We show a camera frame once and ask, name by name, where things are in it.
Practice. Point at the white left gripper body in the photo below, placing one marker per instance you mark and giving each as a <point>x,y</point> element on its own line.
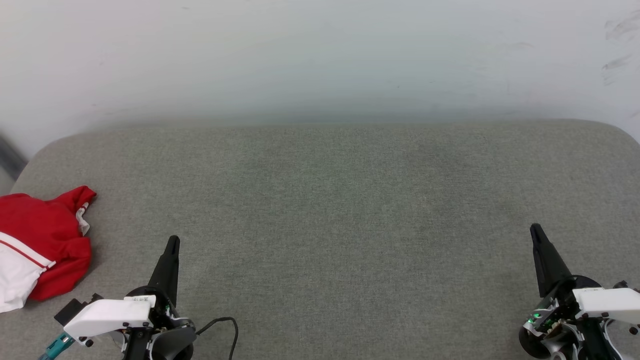
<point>107,315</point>

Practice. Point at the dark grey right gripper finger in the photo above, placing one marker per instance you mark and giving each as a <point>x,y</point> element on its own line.
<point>542,272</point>
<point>556,267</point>

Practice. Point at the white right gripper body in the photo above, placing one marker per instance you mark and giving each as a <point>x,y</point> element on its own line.
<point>607,302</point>

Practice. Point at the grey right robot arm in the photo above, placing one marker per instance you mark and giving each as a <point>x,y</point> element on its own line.
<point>540,345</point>

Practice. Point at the grey fabric sofa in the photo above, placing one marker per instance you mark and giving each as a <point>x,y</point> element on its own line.
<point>330,215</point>

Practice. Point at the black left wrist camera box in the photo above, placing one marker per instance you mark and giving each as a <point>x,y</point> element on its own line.
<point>75,310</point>

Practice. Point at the red and white jersey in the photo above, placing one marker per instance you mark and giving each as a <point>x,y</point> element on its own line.
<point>45,235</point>

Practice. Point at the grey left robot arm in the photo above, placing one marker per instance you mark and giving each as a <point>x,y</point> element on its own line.
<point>167,346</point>

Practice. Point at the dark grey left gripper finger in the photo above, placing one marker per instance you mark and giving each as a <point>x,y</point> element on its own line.
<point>173,280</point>
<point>161,272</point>

